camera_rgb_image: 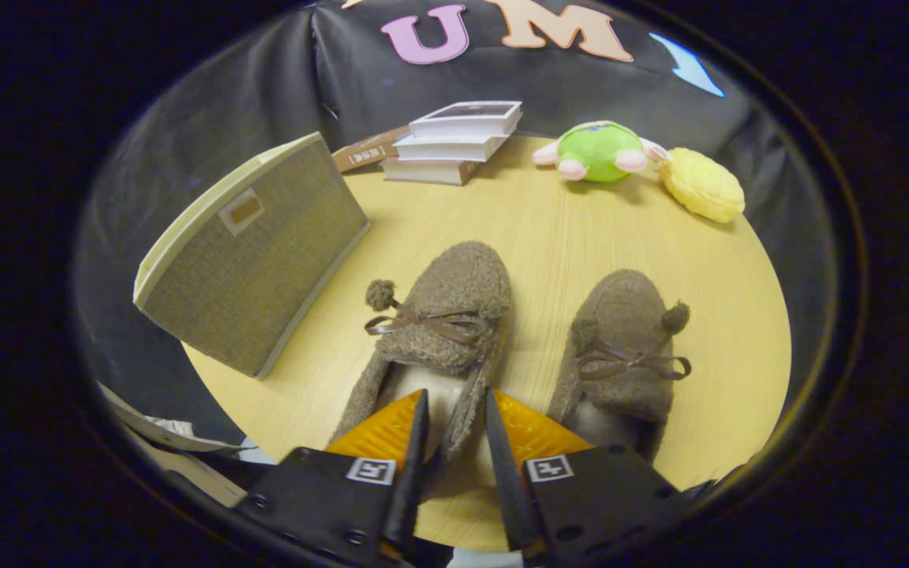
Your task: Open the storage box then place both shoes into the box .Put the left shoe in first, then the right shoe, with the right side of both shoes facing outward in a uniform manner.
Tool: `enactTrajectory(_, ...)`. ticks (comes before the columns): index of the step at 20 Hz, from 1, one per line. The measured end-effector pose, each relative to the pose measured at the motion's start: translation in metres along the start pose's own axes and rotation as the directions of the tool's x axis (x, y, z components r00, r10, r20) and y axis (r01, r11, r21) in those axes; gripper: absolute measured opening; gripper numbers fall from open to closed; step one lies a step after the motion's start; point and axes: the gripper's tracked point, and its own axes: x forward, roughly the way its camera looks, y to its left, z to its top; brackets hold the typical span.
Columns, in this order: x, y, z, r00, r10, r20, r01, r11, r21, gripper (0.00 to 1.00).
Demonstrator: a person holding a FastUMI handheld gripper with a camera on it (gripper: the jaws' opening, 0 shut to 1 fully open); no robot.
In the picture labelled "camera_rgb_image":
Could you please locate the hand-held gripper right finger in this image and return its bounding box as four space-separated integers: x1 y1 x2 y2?
484 387 700 568

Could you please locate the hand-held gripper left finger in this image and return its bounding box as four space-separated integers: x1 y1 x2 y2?
234 388 430 568

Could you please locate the brown fuzzy shoe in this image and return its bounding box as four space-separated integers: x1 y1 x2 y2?
328 241 513 478
547 269 692 462

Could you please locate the grey fabric storage box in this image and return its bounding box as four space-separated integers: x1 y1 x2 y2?
133 132 371 379

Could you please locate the brown book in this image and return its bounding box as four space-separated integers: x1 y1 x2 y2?
331 125 412 174

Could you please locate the plain white book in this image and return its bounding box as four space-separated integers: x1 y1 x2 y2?
393 133 512 163

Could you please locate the green and pink plush toy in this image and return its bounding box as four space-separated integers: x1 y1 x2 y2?
532 120 671 184

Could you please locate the yellow plush toy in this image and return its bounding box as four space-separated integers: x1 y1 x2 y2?
658 148 746 224

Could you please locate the white book with portrait cover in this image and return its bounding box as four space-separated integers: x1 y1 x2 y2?
409 100 524 140

